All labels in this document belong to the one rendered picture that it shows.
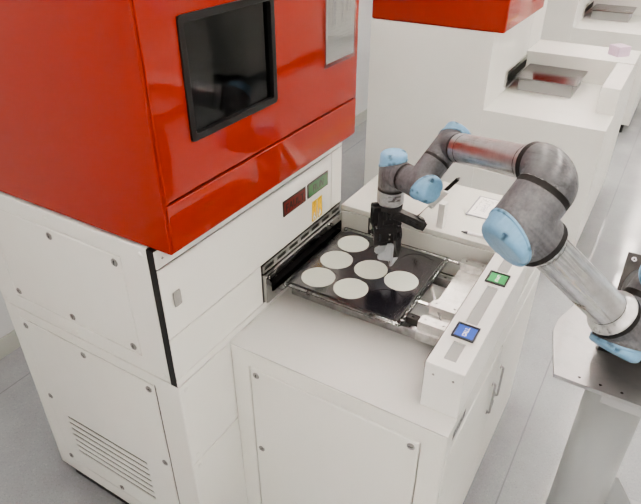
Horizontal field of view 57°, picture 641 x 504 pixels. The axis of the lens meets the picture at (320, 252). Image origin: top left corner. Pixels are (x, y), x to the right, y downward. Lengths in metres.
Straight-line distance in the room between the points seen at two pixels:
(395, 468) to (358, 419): 0.16
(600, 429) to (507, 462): 0.65
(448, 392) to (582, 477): 0.76
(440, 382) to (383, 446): 0.25
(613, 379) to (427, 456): 0.52
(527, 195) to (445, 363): 0.43
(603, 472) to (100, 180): 1.62
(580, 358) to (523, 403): 1.03
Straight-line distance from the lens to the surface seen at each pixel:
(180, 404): 1.57
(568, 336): 1.77
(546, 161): 1.23
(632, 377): 1.71
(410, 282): 1.71
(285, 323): 1.67
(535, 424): 2.65
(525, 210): 1.18
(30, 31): 1.31
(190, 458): 1.73
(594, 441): 1.95
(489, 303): 1.58
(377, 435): 1.52
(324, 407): 1.56
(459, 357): 1.40
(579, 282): 1.32
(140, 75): 1.10
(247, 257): 1.56
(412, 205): 1.98
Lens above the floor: 1.89
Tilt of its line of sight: 33 degrees down
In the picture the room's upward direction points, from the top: straight up
